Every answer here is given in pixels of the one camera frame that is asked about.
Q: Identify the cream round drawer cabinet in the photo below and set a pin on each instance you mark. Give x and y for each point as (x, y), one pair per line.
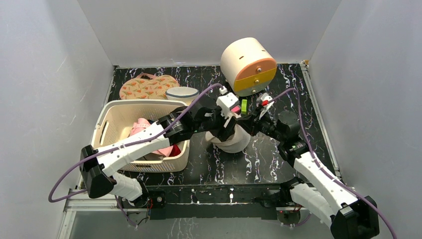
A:
(247, 66)

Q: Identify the aluminium table edge rail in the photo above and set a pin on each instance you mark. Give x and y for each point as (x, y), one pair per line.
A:
(82, 203)

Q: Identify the pink cloth in basket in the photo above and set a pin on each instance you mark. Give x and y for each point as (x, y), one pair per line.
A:
(136, 130)

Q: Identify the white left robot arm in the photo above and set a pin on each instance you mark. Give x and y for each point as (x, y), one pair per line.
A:
(99, 167)

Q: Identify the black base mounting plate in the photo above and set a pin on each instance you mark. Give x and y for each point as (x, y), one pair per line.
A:
(262, 201)

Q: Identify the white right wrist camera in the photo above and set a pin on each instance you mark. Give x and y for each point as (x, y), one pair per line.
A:
(266, 103)

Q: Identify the green block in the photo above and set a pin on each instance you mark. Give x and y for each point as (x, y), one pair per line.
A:
(244, 105)

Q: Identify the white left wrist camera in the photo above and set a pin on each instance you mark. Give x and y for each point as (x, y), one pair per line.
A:
(227, 101)

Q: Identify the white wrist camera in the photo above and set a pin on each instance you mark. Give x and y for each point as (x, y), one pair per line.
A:
(227, 101)
(266, 103)

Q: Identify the blue-trimmed white mesh laundry bag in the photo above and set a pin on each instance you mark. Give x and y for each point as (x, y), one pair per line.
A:
(183, 94)

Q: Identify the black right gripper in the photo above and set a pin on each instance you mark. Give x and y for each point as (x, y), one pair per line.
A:
(256, 118)

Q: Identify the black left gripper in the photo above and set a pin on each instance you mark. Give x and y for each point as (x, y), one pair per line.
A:
(222, 132)

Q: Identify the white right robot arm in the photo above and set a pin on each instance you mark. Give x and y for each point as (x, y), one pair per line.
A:
(347, 216)

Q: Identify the dark clothes in basket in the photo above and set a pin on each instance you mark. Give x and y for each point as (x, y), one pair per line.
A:
(176, 150)

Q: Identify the pink block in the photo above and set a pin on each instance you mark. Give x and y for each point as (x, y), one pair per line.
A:
(236, 109)

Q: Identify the beige-trimmed white mesh laundry bag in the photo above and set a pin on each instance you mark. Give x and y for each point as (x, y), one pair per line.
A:
(234, 144)

